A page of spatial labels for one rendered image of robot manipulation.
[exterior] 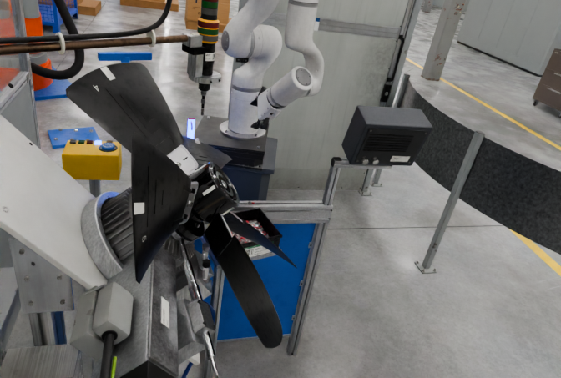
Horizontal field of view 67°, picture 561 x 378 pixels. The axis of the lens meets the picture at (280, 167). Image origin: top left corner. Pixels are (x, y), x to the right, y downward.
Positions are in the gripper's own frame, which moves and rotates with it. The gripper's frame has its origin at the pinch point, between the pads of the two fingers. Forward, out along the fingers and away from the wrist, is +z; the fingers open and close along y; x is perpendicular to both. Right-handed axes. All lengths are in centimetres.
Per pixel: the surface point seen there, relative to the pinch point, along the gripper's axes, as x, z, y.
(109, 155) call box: 49, 4, -23
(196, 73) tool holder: 43, -52, -21
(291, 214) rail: -17.8, 4.8, -35.5
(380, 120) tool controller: -30.5, -32.8, -8.9
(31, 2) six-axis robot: 85, 265, 204
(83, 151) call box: 56, 7, -21
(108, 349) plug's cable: 56, -53, -73
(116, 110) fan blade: 56, -41, -28
